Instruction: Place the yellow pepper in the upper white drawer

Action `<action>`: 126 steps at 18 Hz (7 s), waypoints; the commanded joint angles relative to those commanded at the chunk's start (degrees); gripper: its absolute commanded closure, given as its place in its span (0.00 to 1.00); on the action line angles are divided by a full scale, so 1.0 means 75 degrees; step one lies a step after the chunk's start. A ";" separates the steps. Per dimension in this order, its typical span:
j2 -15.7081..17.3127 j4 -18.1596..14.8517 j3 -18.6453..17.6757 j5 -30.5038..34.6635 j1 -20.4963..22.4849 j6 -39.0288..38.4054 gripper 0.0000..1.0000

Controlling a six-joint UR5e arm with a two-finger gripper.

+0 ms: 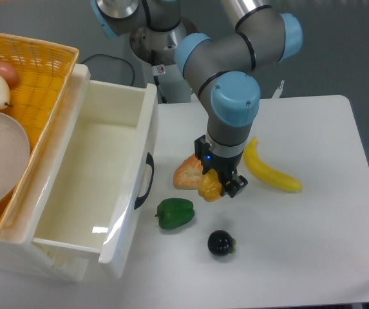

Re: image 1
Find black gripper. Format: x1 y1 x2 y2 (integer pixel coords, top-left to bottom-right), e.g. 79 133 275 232
194 135 248 198

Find white drawer cabinet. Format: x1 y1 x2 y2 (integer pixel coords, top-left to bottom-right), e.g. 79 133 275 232
0 64 91 282

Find orange toy bread croissant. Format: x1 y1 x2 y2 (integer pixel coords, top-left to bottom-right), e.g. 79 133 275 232
173 154 203 190

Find silver robot base column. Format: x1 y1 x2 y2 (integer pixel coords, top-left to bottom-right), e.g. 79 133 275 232
129 17 197 104

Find black drawer handle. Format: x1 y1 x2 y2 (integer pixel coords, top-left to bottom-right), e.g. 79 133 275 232
134 153 155 210

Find yellow woven basket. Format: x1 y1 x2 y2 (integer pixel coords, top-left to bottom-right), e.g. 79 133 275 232
0 33 79 233

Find black cable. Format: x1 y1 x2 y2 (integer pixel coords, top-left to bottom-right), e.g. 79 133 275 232
80 53 136 87

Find yellow toy banana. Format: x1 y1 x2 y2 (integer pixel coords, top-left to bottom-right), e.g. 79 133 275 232
243 137 303 193

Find white upper drawer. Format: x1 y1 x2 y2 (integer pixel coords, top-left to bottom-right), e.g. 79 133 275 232
33 81 158 278

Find green toy pepper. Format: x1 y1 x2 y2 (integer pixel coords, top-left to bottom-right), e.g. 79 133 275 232
155 198 195 230

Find pink toy peach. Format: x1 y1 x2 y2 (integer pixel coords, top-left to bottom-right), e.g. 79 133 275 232
0 61 19 88

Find dark purple toy eggplant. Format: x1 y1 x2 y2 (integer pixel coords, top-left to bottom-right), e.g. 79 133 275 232
207 230 236 257

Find yellow toy pepper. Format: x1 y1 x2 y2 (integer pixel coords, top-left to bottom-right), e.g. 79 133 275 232
198 169 222 202

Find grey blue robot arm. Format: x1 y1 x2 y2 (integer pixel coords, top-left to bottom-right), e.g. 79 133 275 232
91 1 303 197

